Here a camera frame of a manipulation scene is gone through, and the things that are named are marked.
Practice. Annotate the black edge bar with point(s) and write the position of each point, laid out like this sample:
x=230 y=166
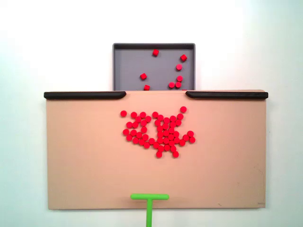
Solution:
x=225 y=95
x=82 y=95

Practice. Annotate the beige rectangular board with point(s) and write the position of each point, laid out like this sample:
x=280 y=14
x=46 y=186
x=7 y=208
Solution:
x=82 y=165

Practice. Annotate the grey square tray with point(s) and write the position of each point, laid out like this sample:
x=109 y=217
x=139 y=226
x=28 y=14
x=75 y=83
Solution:
x=130 y=66

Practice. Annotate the green T-shaped pusher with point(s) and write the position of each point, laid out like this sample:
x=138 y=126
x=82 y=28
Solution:
x=149 y=208

